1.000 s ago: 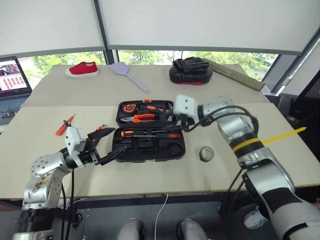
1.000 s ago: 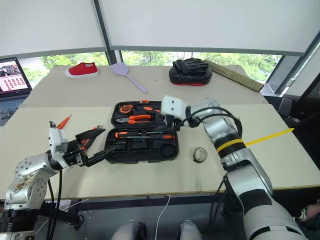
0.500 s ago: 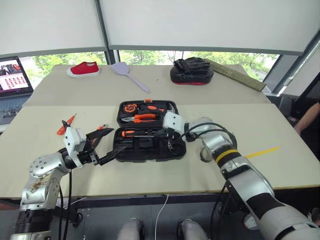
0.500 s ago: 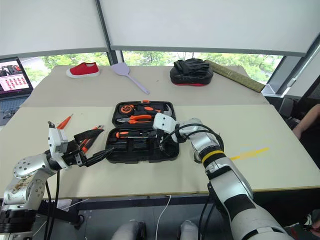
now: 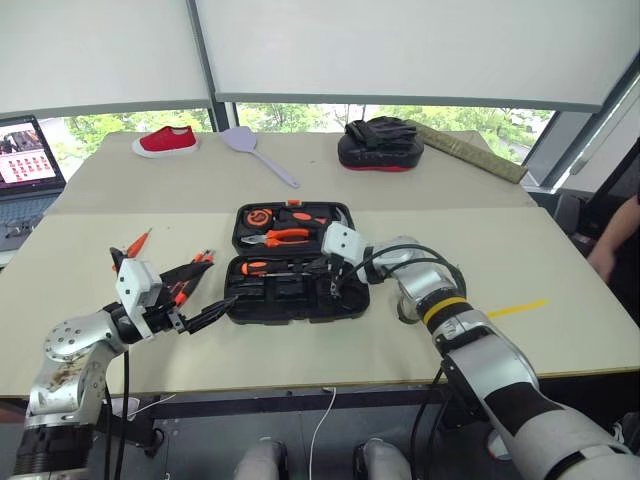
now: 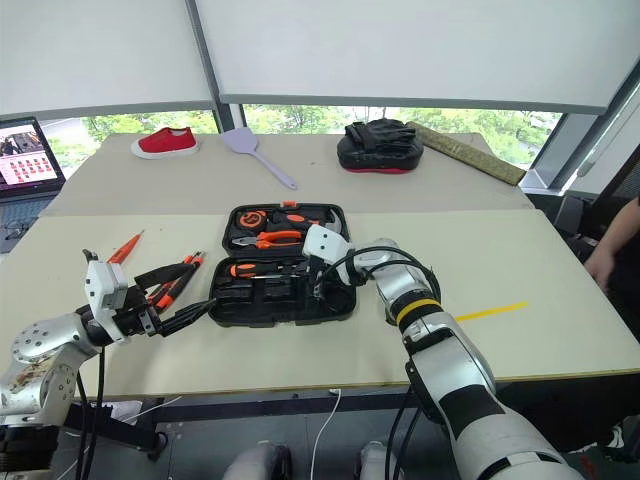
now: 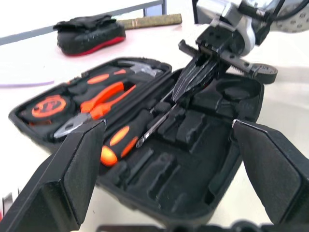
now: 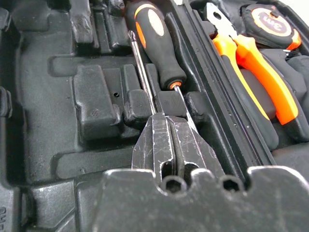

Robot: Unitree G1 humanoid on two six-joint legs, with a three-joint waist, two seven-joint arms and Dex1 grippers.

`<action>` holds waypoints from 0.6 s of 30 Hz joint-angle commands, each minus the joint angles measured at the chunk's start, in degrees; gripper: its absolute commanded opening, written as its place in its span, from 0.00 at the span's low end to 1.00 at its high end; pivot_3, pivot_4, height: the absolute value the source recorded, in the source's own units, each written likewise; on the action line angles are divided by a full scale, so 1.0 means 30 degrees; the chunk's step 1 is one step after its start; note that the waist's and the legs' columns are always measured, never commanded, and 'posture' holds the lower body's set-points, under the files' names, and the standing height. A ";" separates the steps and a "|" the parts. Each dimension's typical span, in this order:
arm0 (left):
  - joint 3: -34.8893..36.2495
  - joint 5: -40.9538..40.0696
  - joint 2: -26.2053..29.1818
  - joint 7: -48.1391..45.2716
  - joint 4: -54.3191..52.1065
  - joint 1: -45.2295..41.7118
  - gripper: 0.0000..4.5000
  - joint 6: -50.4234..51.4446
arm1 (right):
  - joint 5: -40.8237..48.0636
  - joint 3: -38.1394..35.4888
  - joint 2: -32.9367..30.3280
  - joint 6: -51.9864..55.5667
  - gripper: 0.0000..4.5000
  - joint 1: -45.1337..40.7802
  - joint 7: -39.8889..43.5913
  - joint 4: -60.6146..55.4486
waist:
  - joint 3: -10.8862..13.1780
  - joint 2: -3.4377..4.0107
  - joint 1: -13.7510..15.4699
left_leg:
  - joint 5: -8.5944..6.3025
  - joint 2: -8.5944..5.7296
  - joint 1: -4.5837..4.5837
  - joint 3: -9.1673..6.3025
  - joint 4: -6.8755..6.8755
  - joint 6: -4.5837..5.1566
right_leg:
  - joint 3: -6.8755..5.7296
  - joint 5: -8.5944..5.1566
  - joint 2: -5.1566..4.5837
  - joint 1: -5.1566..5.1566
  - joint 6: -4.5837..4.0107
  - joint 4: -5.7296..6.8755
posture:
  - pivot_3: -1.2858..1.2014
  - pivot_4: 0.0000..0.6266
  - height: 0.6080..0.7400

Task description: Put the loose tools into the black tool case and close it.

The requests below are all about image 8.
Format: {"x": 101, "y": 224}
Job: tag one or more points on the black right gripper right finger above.
{"x": 193, "y": 149}

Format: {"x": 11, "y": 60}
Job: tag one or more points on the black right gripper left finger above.
{"x": 154, "y": 142}

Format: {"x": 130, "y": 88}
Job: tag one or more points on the Phillips screwdriver metal shaft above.
{"x": 142, "y": 72}

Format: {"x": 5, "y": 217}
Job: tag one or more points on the black orange tape measure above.
{"x": 265, "y": 33}

